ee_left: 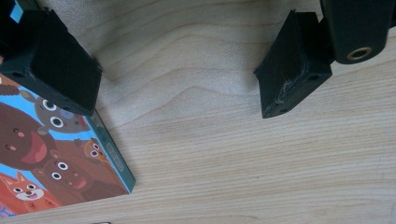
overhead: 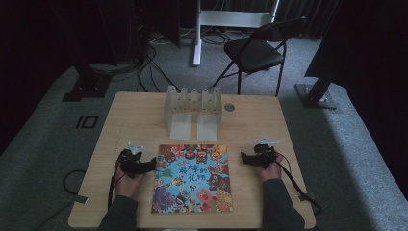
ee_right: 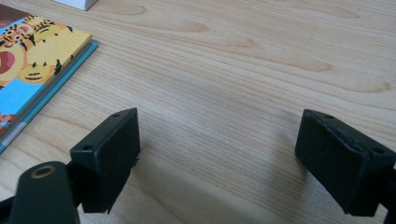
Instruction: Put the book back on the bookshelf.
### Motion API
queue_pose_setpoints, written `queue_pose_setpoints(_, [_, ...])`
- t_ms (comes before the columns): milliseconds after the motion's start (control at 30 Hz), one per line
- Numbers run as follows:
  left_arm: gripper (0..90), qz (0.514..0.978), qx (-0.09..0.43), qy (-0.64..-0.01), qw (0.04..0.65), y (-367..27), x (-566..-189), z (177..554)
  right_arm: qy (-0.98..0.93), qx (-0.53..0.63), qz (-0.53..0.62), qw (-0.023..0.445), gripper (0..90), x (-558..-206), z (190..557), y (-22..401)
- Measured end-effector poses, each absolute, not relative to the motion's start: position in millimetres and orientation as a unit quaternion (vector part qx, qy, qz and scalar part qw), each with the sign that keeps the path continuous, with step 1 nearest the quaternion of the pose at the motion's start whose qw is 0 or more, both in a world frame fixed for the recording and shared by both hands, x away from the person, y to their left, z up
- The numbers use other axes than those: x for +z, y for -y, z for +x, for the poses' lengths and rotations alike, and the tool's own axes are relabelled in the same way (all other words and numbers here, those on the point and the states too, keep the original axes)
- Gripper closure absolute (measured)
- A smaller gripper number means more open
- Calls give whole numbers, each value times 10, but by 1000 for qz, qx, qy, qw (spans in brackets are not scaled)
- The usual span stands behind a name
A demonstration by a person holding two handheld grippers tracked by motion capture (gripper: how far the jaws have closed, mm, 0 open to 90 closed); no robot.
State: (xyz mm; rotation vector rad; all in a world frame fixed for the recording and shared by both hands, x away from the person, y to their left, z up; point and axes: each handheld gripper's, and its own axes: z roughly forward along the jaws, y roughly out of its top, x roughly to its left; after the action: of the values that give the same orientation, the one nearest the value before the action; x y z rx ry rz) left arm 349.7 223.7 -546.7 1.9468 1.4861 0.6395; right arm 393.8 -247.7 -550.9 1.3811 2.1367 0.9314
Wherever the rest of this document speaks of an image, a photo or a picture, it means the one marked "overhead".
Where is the black stand with flat base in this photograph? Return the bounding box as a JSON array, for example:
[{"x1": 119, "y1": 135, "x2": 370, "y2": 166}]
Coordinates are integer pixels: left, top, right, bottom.
[{"x1": 62, "y1": 62, "x2": 113, "y2": 103}]

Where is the bundle of black floor cables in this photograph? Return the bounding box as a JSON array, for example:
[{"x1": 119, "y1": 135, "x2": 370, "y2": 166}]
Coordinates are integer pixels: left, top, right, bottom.
[{"x1": 136, "y1": 42, "x2": 181, "y2": 94}]

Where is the colourful cartoon picture book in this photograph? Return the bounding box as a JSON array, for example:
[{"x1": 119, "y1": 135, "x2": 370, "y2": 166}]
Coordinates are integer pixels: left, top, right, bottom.
[{"x1": 151, "y1": 143, "x2": 234, "y2": 215}]

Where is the clear acrylic book rack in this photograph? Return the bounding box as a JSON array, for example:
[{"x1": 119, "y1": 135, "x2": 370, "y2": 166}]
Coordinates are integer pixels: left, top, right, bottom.
[{"x1": 164, "y1": 85, "x2": 223, "y2": 141}]

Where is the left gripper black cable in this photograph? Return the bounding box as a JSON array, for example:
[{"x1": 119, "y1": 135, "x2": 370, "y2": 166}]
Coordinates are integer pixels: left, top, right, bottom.
[{"x1": 107, "y1": 153, "x2": 125, "y2": 212}]

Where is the black floor tape marking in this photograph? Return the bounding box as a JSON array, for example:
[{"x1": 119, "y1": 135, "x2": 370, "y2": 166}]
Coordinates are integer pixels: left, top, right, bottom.
[{"x1": 75, "y1": 115, "x2": 100, "y2": 130}]

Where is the black slanted stand with base plate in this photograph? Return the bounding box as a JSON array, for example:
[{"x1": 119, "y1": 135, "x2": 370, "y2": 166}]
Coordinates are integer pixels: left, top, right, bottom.
[{"x1": 294, "y1": 32, "x2": 339, "y2": 110}]

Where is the white metal desk frame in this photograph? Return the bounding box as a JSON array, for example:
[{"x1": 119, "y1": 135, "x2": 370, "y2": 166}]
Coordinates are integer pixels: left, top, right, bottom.
[{"x1": 192, "y1": 0, "x2": 281, "y2": 67}]

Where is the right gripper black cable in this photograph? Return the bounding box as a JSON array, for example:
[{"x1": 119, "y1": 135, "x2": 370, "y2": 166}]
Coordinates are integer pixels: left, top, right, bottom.
[{"x1": 271, "y1": 152, "x2": 323, "y2": 216}]

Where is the grey floor tape piece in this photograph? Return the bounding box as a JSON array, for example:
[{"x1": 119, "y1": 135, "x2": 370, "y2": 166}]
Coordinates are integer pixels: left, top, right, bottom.
[{"x1": 66, "y1": 193, "x2": 89, "y2": 205}]

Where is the black looped floor cable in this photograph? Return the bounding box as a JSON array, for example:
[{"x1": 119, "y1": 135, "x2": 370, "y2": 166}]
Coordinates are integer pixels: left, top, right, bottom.
[{"x1": 63, "y1": 168, "x2": 87, "y2": 196}]

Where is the person's left hand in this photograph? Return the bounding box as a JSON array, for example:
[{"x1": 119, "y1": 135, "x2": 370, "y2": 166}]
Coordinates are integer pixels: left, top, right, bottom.
[{"x1": 114, "y1": 163, "x2": 155, "y2": 199}]

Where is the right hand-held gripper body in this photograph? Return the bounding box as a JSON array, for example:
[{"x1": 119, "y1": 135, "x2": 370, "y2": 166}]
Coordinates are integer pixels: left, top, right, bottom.
[{"x1": 253, "y1": 137, "x2": 281, "y2": 169}]

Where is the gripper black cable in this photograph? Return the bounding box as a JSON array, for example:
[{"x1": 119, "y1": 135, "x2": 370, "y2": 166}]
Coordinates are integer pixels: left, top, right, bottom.
[
  {"x1": 271, "y1": 152, "x2": 323, "y2": 216},
  {"x1": 107, "y1": 153, "x2": 125, "y2": 212}
]

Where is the person's right hand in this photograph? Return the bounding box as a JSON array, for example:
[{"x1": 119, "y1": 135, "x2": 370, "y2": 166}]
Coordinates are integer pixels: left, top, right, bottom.
[{"x1": 257, "y1": 160, "x2": 284, "y2": 183}]

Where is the black folding chair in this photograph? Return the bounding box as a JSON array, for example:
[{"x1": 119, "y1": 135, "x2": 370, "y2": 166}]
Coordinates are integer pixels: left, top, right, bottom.
[{"x1": 211, "y1": 16, "x2": 307, "y2": 97}]

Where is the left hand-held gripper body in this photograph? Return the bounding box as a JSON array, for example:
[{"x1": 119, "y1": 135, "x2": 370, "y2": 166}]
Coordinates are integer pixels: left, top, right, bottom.
[{"x1": 118, "y1": 141, "x2": 145, "y2": 179}]

